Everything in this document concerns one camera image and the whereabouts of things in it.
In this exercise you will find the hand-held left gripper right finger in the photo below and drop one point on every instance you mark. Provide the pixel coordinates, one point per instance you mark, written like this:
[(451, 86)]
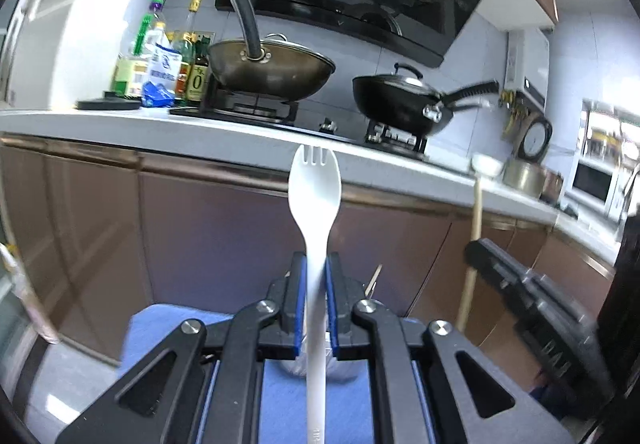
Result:
[(331, 314)]

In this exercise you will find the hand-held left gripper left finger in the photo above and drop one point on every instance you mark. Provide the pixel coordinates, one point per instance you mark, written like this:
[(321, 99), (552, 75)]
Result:
[(301, 314)]

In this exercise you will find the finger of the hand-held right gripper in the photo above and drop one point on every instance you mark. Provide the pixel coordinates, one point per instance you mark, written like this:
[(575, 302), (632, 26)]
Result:
[(492, 261)]

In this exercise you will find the wooden chopstick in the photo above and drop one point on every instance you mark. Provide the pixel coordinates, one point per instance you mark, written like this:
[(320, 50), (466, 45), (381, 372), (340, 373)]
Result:
[(472, 234), (375, 279)]

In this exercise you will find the clear glass jar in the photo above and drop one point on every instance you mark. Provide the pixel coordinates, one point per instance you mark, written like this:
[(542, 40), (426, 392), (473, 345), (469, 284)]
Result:
[(342, 370)]

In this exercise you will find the white plastic spork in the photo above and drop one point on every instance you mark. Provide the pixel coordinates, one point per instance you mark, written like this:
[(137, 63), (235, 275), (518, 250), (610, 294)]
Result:
[(315, 204)]

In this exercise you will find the blue mat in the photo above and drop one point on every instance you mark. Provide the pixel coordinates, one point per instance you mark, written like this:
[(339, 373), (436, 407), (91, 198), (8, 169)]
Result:
[(280, 399)]

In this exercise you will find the white bowl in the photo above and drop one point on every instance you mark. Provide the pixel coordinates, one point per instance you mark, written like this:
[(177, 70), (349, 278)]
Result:
[(487, 165)]

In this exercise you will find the white microwave oven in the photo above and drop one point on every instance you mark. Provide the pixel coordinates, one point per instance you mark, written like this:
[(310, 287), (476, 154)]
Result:
[(592, 181)]

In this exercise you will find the brown kitchen cabinet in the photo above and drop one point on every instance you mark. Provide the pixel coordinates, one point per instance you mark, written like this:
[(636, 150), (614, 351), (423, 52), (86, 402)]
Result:
[(200, 224)]

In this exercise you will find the yellow gas pipe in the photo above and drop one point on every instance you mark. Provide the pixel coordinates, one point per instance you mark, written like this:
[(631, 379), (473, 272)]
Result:
[(512, 117)]

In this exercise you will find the black frying pan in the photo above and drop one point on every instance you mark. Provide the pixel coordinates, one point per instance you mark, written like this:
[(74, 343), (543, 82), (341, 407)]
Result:
[(395, 107)]

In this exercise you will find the glass pan lid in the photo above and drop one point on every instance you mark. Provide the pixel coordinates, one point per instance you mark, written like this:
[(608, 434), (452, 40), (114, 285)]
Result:
[(400, 83)]

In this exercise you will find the white water heater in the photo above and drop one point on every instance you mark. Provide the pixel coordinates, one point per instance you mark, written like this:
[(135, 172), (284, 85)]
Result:
[(527, 59)]

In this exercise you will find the black gas stove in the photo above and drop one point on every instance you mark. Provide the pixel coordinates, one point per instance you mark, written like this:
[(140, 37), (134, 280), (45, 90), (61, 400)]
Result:
[(235, 113)]

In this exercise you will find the steel wok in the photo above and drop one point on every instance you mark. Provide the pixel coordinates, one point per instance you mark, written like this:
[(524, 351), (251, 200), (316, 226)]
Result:
[(270, 82)]

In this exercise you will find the dark sauce bottle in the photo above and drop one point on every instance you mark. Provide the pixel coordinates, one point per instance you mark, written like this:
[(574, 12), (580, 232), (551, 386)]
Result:
[(198, 82)]

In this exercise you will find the glass wok lid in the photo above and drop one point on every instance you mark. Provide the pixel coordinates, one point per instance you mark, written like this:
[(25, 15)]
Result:
[(300, 55)]

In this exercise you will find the taped pipe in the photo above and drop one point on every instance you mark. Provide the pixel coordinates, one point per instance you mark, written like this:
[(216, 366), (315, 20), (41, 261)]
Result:
[(30, 304)]

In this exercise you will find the white blue salt bag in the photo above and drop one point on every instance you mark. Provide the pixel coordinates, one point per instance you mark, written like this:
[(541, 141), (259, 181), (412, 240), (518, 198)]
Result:
[(162, 69)]

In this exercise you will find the black round lid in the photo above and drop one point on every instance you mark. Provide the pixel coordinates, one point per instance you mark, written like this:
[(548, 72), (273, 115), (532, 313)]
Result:
[(107, 103)]

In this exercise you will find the large oil bottle purple cap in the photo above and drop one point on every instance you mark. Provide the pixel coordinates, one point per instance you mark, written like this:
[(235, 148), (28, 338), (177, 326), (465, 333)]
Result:
[(131, 74)]

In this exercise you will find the tall bottle gold cap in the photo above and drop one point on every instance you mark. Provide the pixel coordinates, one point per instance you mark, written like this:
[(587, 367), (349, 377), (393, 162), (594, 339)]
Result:
[(192, 19)]

